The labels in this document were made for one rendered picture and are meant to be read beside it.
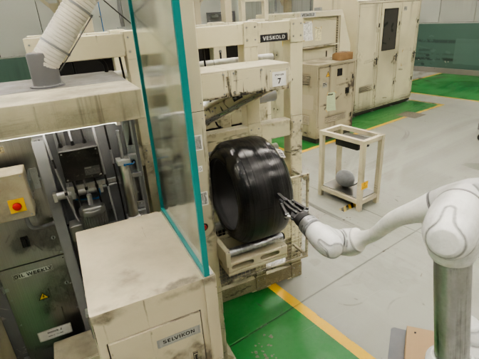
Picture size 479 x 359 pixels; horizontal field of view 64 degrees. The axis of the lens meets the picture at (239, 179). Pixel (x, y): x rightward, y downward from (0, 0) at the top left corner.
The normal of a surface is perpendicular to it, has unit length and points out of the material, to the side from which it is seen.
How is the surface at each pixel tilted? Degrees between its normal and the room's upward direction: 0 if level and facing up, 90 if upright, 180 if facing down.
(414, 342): 4
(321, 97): 90
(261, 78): 90
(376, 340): 0
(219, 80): 90
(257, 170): 48
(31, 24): 90
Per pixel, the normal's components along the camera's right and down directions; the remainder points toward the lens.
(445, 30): -0.81, 0.28
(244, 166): -0.02, -0.42
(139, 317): 0.43, 0.34
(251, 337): -0.06, -0.91
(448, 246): -0.62, 0.29
